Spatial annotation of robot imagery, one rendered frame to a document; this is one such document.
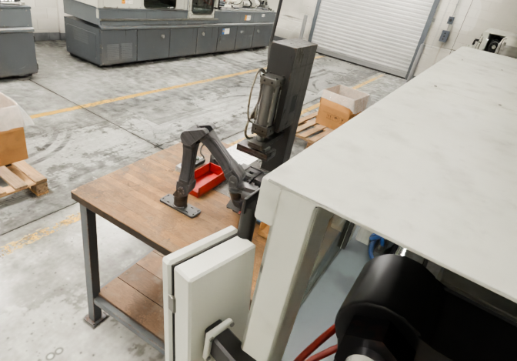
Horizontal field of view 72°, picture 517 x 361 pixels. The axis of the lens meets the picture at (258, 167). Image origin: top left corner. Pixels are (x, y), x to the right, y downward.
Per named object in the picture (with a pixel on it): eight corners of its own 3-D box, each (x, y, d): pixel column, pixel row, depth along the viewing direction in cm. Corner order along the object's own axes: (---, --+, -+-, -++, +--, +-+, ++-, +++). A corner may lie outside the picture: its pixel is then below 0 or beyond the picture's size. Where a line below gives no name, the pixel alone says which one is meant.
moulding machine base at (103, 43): (101, 71, 594) (99, 8, 547) (65, 55, 635) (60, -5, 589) (271, 48, 1022) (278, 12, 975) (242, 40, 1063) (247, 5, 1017)
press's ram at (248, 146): (234, 155, 184) (242, 100, 170) (258, 140, 205) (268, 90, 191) (264, 168, 178) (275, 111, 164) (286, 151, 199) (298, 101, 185)
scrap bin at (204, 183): (178, 188, 180) (179, 178, 177) (208, 171, 200) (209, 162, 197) (198, 198, 176) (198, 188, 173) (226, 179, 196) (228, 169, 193)
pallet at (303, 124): (317, 118, 578) (319, 109, 571) (375, 142, 533) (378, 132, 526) (277, 135, 487) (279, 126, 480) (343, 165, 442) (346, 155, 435)
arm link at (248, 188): (259, 197, 156) (262, 173, 150) (252, 207, 148) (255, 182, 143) (235, 190, 159) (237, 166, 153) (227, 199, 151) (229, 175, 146)
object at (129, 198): (81, 319, 207) (69, 190, 163) (190, 234, 286) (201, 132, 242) (244, 445, 166) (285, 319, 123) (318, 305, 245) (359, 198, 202)
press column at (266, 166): (258, 168, 213) (285, 38, 177) (268, 162, 222) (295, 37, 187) (279, 177, 208) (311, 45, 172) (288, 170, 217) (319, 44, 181)
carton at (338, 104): (330, 113, 567) (338, 82, 543) (365, 127, 538) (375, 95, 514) (308, 121, 517) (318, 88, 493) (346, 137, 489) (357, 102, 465)
